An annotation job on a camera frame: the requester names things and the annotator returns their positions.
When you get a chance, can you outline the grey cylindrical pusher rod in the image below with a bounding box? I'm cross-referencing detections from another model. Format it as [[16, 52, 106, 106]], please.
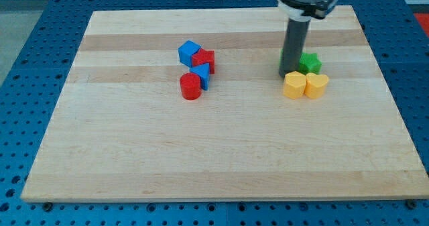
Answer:
[[278, 19, 310, 78]]

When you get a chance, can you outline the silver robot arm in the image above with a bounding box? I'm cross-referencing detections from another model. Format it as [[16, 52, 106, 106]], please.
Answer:
[[277, 0, 338, 77]]

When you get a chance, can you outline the yellow hexagon block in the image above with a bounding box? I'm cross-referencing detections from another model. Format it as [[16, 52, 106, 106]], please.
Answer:
[[283, 71, 306, 99]]

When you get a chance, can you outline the yellow heart block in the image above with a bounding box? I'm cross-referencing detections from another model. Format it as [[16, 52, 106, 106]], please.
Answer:
[[304, 73, 330, 99]]

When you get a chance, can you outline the green block behind rod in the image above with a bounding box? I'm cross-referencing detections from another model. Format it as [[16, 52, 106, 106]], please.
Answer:
[[279, 49, 284, 70]]

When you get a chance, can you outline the green star block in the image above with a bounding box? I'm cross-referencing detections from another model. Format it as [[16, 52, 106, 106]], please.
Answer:
[[298, 52, 322, 74]]

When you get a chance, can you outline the red star block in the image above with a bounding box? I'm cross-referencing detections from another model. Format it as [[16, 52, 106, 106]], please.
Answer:
[[191, 48, 215, 74]]

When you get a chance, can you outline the blue triangle block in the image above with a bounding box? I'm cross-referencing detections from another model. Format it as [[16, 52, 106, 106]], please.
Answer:
[[190, 63, 210, 91]]

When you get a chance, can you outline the blue cube block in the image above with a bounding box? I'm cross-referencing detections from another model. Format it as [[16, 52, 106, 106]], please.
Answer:
[[178, 40, 201, 67]]

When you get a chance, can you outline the red cylinder block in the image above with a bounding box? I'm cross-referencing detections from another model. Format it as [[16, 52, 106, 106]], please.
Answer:
[[180, 72, 202, 100]]

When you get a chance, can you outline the wooden board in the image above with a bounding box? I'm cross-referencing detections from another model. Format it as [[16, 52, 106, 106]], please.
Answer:
[[21, 5, 428, 203]]

